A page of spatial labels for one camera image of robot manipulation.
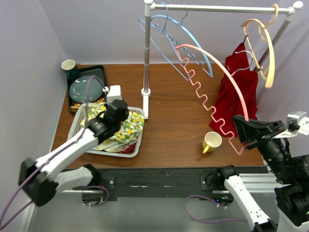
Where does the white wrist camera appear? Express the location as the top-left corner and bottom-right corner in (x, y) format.
(274, 111), (309, 139)
(102, 85), (123, 103)

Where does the light wooden hanger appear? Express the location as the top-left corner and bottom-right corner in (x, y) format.
(241, 3), (279, 88)

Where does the yellow lemon print garment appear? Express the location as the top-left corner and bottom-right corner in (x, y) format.
(80, 103), (144, 145)

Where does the plain red garment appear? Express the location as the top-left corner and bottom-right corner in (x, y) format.
(209, 42), (259, 138)

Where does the yellow mug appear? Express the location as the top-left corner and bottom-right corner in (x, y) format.
(202, 131), (222, 154)

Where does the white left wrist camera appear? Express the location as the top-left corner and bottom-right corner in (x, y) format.
(102, 85), (123, 103)

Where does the red polka dot skirt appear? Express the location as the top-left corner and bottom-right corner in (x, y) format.
(118, 143), (136, 155)

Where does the dark green cup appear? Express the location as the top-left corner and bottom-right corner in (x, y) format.
(61, 59), (80, 80)

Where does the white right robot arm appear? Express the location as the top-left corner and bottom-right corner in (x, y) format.
(206, 111), (309, 232)

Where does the pink plastic hanger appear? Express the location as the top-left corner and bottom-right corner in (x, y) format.
(175, 43), (253, 156)

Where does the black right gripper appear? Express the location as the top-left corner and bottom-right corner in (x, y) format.
(232, 112), (295, 180)

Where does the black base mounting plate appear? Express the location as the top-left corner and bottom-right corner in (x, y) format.
(72, 166), (266, 203)

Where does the silver white clothes rack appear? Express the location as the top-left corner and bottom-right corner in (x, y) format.
(139, 0), (303, 119)

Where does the white plastic mesh basket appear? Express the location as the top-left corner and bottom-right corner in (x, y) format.
(68, 103), (143, 158)

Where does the blue wire hanger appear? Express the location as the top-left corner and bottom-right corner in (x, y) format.
(139, 2), (191, 82)

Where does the teal ceramic plate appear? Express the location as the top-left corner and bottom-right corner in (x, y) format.
(69, 75), (103, 103)

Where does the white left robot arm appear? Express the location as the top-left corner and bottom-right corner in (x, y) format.
(18, 100), (129, 207)

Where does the gold cutlery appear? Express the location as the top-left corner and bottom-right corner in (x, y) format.
(69, 98), (105, 111)

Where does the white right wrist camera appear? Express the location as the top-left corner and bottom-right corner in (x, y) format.
(274, 111), (309, 139)

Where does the pastel floral skirt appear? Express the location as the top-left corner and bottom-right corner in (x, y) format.
(93, 139), (135, 153)

